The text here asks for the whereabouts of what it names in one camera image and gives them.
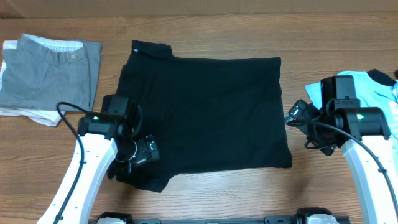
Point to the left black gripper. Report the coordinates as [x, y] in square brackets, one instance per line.
[148, 149]

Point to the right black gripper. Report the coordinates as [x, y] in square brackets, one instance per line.
[314, 134]

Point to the black polo shirt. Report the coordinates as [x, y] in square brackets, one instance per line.
[206, 115]

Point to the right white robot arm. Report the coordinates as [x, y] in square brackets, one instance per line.
[363, 136]

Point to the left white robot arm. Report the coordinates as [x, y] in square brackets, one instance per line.
[108, 143]

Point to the light blue t-shirt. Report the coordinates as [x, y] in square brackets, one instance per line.
[376, 89]

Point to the folded white garment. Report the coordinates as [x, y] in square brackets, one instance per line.
[48, 118]

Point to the folded grey shorts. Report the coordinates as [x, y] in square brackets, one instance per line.
[42, 72]

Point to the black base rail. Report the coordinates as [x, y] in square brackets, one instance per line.
[293, 219]

